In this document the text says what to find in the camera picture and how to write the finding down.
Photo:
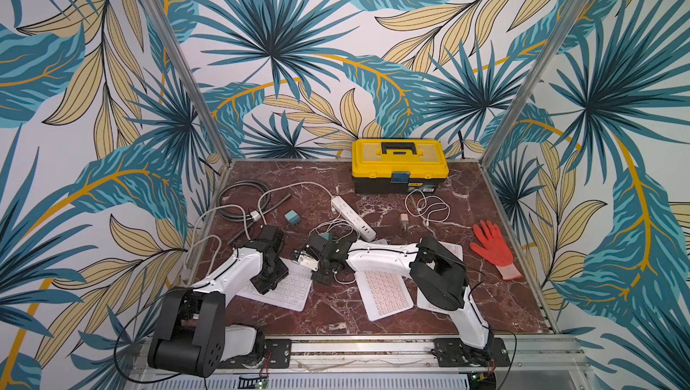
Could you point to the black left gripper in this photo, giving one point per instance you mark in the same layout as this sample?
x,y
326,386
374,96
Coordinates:
x,y
282,273

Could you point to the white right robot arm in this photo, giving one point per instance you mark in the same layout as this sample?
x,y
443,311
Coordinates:
x,y
439,274

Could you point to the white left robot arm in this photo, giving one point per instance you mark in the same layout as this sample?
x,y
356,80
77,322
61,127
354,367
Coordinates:
x,y
192,337

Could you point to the white keyboard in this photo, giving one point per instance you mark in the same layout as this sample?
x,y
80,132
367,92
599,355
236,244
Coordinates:
x,y
291,293

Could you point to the middle pink keyboard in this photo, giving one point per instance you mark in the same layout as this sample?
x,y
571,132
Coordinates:
x,y
383,294

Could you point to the pink keyboard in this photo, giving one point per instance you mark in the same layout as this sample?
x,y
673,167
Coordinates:
x,y
383,294
422,301

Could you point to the right pink keyboard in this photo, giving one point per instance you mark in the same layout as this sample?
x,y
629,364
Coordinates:
x,y
422,301

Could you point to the white power strip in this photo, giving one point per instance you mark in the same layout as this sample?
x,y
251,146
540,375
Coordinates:
x,y
348,213

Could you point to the yellow black toolbox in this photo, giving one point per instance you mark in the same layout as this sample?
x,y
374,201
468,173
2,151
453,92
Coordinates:
x,y
397,166

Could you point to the red glove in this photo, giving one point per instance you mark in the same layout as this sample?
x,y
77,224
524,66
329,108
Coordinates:
x,y
493,248

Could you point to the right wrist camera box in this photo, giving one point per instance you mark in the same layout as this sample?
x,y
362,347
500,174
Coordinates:
x,y
306,260

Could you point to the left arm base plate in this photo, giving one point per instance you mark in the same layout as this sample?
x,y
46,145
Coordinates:
x,y
274,354

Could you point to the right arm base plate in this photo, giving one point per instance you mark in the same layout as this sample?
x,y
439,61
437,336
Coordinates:
x,y
452,352

